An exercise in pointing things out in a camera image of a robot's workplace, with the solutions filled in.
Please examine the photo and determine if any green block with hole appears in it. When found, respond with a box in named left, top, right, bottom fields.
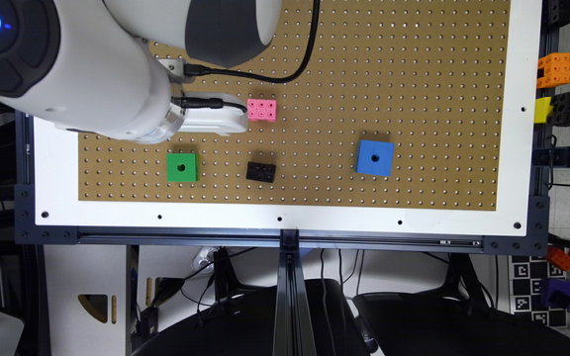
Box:
left=166, top=153, right=200, bottom=182

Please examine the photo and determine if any black aluminium table frame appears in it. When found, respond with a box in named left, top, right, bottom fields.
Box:
left=13, top=0, right=570, bottom=356

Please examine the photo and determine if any black block top corner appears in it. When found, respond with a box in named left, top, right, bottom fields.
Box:
left=542, top=0, right=570, bottom=28

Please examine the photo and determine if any orange studded brick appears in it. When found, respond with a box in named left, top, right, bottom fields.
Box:
left=536, top=52, right=570, bottom=89

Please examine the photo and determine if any fiducial marker sheet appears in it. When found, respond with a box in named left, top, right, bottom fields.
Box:
left=508, top=256, right=568, bottom=327

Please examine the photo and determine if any black office chair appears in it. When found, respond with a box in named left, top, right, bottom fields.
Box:
left=134, top=279, right=368, bottom=356
left=353, top=293, right=570, bottom=356

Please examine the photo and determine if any black office chair left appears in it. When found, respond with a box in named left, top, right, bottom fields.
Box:
left=134, top=279, right=368, bottom=356

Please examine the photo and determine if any blue block with hole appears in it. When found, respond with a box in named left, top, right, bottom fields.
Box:
left=355, top=139, right=395, bottom=177

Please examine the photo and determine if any black office chair right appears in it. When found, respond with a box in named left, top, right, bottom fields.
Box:
left=353, top=293, right=570, bottom=356

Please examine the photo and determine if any black studded brick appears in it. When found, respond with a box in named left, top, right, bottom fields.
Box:
left=245, top=161, right=276, bottom=183

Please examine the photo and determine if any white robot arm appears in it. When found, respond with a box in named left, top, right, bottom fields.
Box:
left=0, top=0, right=282, bottom=143

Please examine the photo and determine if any brown pegboard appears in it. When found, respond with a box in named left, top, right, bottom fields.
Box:
left=78, top=0, right=511, bottom=211

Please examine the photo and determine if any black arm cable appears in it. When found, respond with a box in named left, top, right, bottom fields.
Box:
left=183, top=0, right=322, bottom=85

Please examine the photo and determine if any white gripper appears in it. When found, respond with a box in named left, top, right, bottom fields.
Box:
left=171, top=91, right=248, bottom=135

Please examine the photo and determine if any yellow block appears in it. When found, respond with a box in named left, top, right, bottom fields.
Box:
left=534, top=97, right=553, bottom=124

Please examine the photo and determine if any purple block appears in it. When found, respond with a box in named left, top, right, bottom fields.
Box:
left=540, top=278, right=570, bottom=310

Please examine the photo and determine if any pink studded brick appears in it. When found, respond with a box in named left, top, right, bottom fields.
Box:
left=246, top=99, right=277, bottom=123

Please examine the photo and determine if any black studded block right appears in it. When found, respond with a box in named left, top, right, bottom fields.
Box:
left=546, top=92, right=570, bottom=127

